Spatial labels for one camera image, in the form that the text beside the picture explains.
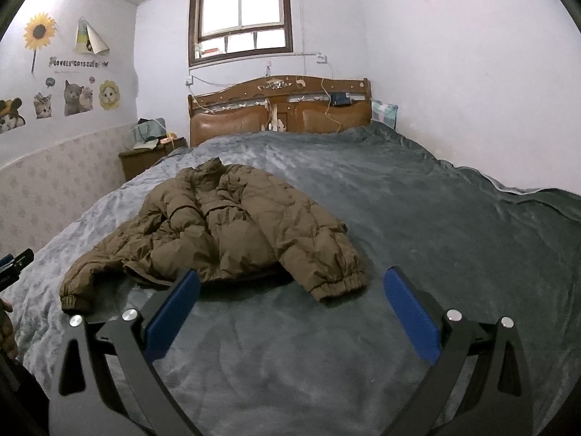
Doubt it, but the sunflower wall sticker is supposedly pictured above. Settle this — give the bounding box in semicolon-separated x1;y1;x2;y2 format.
24;13;57;74

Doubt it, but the green bag on nightstand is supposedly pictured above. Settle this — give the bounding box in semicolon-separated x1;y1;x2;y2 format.
127;118;167;150

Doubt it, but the dark wooden nightstand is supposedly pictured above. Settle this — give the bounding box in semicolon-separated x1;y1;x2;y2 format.
118;138;188;181

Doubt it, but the brown puffer jacket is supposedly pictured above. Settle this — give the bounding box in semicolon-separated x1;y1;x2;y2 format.
59;158;367;315

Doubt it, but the person's left hand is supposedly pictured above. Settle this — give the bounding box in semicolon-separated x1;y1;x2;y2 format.
0;299;19;359

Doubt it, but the brown wooden headboard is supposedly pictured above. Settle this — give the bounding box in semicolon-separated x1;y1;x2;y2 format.
188;75;371;147

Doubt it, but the yellow flower cat sticker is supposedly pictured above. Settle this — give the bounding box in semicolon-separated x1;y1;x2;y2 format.
98;80;121;110

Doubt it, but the wooden framed window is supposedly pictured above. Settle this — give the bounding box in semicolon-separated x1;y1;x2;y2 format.
188;0;293;67

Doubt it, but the bee costume cat sticker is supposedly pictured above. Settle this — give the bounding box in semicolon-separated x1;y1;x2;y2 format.
0;97;26;134

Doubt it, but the grey cats wall sticker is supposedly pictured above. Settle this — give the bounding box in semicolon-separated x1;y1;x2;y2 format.
63;80;94;116

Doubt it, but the black device on headboard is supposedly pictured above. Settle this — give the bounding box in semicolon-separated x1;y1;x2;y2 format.
329;93;352;107

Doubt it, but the plaid pillow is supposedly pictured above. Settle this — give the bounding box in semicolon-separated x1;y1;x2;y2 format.
371;100;399;129

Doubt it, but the grey plush bed blanket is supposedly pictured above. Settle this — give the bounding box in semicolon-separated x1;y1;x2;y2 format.
7;123;580;435

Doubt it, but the tabby kitten wall sticker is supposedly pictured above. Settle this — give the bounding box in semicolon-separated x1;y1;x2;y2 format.
33;93;52;119

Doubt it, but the peeling paper wall poster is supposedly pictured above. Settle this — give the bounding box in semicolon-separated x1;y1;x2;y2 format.
74;18;110;55

